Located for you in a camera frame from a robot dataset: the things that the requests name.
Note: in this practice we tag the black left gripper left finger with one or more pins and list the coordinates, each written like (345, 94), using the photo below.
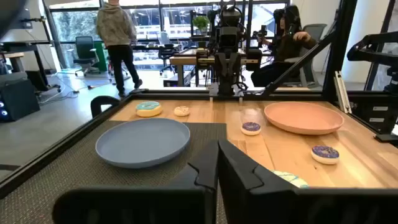
(140, 205)

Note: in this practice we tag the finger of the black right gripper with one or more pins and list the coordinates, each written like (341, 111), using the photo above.
(234, 70)
(222, 70)

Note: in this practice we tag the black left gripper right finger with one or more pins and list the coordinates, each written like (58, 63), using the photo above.
(311, 207)

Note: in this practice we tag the large white teal-striped donut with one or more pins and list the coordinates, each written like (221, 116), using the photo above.
(292, 180)

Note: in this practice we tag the small purple sprinkled donut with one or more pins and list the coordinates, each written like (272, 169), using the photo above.
(251, 132)
(325, 159)

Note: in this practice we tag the small cream donut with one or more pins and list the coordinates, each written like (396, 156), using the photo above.
(182, 112)

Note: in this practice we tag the large teal frosted donut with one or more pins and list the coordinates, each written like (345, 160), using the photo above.
(148, 111)

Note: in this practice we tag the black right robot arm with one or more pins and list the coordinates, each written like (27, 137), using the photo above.
(229, 14)

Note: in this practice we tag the person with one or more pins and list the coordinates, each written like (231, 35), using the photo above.
(289, 46)
(116, 28)

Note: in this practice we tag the wooden desk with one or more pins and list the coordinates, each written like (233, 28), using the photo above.
(183, 59)

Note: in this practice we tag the small potted plant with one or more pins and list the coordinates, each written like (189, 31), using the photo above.
(201, 22)

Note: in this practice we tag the black office chair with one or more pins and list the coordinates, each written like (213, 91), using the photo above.
(166, 51)

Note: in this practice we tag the blue plate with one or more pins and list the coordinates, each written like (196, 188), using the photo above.
(140, 143)

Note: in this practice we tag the grey office chair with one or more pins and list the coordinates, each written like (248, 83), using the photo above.
(315, 32)

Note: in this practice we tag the pink plate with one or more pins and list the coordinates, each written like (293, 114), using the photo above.
(303, 116)

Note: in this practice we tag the grey woven mat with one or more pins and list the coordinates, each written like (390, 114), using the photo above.
(62, 161)

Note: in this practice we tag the black arched clamp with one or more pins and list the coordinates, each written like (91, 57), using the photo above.
(96, 104)

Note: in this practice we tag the green bin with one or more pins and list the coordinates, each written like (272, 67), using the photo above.
(101, 59)

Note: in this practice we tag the dark office chair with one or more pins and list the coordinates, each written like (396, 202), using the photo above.
(84, 49)

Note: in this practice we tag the black box with blue lights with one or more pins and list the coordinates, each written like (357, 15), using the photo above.
(18, 99)

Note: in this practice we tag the black desk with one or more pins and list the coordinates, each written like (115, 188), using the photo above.
(25, 46)

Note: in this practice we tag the dark monitor screen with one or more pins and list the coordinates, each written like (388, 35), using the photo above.
(12, 15)

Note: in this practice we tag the black aluminium table frame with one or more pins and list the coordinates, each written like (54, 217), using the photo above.
(174, 95)

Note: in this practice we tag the white metal bracket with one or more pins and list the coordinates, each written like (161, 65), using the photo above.
(342, 93)

